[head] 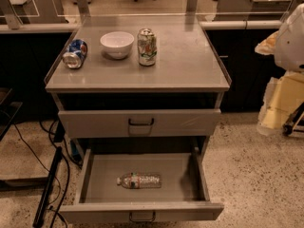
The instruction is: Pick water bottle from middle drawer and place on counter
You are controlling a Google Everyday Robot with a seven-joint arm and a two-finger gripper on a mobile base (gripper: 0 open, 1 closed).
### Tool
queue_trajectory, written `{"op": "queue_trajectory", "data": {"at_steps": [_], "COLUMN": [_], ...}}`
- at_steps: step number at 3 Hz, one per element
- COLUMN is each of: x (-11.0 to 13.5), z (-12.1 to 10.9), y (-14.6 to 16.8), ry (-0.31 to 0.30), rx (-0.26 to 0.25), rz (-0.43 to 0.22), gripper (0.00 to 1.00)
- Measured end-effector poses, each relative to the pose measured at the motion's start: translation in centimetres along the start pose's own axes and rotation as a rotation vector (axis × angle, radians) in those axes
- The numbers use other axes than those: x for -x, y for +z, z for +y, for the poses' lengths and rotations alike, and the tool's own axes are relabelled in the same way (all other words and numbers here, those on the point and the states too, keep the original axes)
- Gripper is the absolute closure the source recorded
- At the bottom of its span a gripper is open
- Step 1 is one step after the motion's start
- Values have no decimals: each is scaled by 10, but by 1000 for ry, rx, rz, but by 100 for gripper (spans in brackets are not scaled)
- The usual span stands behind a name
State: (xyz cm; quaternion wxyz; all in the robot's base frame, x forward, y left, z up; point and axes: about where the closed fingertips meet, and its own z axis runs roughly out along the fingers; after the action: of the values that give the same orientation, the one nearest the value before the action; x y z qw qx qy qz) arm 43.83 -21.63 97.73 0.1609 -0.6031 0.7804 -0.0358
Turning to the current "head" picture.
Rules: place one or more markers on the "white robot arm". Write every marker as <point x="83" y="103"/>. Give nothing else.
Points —
<point x="287" y="44"/>

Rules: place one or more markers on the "blue pepsi can lying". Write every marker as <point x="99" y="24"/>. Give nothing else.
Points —
<point x="75" y="54"/>

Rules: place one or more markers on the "grey background desk right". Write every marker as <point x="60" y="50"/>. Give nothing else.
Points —
<point x="251" y="10"/>

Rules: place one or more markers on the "black bar on floor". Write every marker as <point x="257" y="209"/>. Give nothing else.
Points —
<point x="42" y="207"/>

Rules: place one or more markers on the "white ceramic bowl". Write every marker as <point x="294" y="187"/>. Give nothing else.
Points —
<point x="117" y="44"/>

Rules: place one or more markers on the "dark shelf at left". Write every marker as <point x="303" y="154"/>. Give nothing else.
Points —
<point x="8" y="110"/>

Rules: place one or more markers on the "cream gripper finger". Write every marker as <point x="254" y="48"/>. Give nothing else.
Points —
<point x="282" y="97"/>

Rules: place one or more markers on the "wheeled cart base right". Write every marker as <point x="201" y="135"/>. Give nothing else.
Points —
<point x="296" y="119"/>

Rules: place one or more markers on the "grey drawer cabinet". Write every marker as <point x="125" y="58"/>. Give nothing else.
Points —
<point x="187" y="73"/>

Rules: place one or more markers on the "grey top drawer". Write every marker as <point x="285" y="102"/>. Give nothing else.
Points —
<point x="139" y="123"/>

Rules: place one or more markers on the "grey open middle drawer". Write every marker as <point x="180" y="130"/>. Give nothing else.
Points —
<point x="183" y="195"/>

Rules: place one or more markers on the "clear plastic water bottle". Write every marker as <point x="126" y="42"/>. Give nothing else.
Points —
<point x="136" y="180"/>

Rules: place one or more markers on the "green white soda can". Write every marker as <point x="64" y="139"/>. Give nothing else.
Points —
<point x="147" y="47"/>

